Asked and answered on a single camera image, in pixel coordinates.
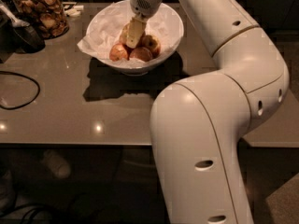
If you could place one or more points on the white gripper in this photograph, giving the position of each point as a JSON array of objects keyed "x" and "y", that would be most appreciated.
[{"x": 144, "y": 4}]

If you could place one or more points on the red-green apple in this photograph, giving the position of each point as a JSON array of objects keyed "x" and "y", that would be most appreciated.
[{"x": 123, "y": 35}]

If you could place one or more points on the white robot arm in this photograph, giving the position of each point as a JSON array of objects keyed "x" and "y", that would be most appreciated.
[{"x": 196, "y": 123}]

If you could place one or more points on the right red apple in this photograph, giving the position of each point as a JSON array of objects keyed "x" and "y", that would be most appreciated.
[{"x": 152, "y": 43}]

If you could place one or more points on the red apple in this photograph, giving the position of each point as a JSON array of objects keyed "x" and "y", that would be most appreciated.
[
  {"x": 141, "y": 53},
  {"x": 119, "y": 52},
  {"x": 152, "y": 43}
]

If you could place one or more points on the front middle red apple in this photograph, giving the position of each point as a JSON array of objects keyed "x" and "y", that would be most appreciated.
[{"x": 141, "y": 53}]

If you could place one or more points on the front left red apple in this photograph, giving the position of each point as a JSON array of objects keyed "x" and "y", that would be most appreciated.
[{"x": 119, "y": 52}]

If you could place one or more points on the white ceramic bowl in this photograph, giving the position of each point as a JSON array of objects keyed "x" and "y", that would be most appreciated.
[{"x": 165, "y": 34}]

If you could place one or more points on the white paper liner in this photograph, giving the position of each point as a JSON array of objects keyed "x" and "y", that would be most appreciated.
[{"x": 102, "y": 31}]

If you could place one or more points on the small white items on table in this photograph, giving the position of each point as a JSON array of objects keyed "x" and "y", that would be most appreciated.
[{"x": 72, "y": 10}]

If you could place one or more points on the glass jar of dried chips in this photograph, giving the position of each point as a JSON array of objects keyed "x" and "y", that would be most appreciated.
[{"x": 47, "y": 16}]

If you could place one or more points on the black round appliance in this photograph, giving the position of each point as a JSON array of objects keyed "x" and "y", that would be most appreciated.
[{"x": 28, "y": 39}]

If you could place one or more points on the silver spoon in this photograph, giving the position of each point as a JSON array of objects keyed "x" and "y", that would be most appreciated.
[{"x": 16, "y": 23}]

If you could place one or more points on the white shoe under table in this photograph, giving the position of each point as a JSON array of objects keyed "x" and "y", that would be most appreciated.
[{"x": 57, "y": 164}]

